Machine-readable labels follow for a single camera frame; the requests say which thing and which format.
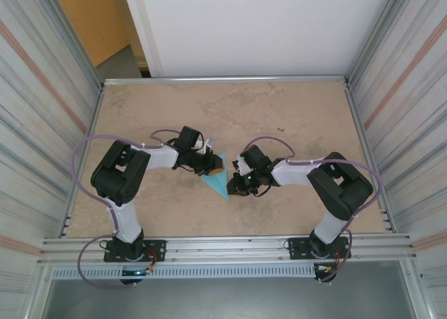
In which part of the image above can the light blue paper sheet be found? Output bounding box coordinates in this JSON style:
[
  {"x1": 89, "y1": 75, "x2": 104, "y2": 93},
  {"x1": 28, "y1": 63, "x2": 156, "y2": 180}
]
[{"x1": 200, "y1": 154, "x2": 234, "y2": 202}]

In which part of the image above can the grey metal sheet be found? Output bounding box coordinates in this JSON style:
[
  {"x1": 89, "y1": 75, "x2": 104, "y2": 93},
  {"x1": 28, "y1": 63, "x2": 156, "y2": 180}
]
[{"x1": 41, "y1": 262, "x2": 420, "y2": 319}]

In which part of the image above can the small control board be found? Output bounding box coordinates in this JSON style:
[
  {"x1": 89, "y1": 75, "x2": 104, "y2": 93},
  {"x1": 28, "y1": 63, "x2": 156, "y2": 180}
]
[
  {"x1": 313, "y1": 262, "x2": 338, "y2": 284},
  {"x1": 120, "y1": 267, "x2": 154, "y2": 285}
]

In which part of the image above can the striped translucent side panel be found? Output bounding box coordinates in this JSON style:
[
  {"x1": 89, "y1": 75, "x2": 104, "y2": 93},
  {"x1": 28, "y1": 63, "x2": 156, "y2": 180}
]
[
  {"x1": 344, "y1": 0, "x2": 447, "y2": 319},
  {"x1": 0, "y1": 0, "x2": 104, "y2": 319}
]

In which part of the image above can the orange wooden door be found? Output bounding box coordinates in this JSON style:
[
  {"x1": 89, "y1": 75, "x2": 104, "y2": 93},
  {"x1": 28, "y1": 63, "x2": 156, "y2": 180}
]
[{"x1": 48, "y1": 0, "x2": 146, "y2": 68}]

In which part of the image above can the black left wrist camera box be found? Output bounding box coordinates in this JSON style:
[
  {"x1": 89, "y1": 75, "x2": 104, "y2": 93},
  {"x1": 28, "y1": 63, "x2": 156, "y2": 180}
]
[{"x1": 174, "y1": 126, "x2": 204, "y2": 150}]

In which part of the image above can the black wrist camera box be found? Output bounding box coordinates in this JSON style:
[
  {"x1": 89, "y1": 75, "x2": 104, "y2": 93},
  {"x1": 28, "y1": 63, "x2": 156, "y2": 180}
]
[
  {"x1": 174, "y1": 126, "x2": 204, "y2": 150},
  {"x1": 240, "y1": 146, "x2": 270, "y2": 170}
]

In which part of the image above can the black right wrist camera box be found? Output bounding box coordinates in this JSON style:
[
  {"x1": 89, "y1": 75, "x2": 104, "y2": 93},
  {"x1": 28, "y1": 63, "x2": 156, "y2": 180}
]
[{"x1": 240, "y1": 146, "x2": 270, "y2": 170}]

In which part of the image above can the wide aluminium mounting rail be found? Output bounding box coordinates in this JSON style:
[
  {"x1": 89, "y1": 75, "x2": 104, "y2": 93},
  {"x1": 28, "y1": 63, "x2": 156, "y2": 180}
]
[{"x1": 36, "y1": 232, "x2": 418, "y2": 266}]

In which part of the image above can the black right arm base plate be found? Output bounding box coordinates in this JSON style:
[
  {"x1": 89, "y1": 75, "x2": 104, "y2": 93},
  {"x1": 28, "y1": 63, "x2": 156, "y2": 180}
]
[{"x1": 286, "y1": 235, "x2": 350, "y2": 260}]

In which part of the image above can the grey slotted cable duct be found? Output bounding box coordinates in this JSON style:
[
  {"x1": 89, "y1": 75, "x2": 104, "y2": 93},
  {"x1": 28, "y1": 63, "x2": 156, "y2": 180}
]
[{"x1": 51, "y1": 265, "x2": 317, "y2": 280}]

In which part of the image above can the long aluminium table edge rail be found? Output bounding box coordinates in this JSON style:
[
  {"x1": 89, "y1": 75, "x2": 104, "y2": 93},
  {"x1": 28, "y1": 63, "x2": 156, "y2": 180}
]
[{"x1": 103, "y1": 75, "x2": 350, "y2": 87}]

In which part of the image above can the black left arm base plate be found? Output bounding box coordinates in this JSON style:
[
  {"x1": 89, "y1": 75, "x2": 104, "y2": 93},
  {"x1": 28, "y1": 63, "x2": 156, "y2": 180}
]
[{"x1": 103, "y1": 238, "x2": 167, "y2": 263}]

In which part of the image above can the short aluminium table edge rail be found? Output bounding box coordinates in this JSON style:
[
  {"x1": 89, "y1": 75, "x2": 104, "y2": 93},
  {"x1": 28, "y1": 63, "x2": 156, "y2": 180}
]
[
  {"x1": 344, "y1": 83, "x2": 395, "y2": 233},
  {"x1": 61, "y1": 83, "x2": 106, "y2": 238}
]

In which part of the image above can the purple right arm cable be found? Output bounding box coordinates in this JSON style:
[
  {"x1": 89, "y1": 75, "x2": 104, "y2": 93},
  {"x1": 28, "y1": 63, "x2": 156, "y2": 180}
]
[{"x1": 240, "y1": 136, "x2": 385, "y2": 285}]

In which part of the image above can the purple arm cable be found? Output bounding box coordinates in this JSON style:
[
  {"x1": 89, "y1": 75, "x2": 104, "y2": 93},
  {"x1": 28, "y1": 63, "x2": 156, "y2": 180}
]
[
  {"x1": 240, "y1": 136, "x2": 385, "y2": 285},
  {"x1": 71, "y1": 128, "x2": 182, "y2": 290}
]

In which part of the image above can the white door frame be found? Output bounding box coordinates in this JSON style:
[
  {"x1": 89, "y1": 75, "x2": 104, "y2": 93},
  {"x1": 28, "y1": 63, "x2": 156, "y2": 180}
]
[{"x1": 120, "y1": 0, "x2": 165, "y2": 79}]

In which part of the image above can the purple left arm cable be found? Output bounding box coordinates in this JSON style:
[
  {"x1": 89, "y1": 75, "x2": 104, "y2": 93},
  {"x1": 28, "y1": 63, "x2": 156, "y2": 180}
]
[{"x1": 71, "y1": 128, "x2": 182, "y2": 290}]

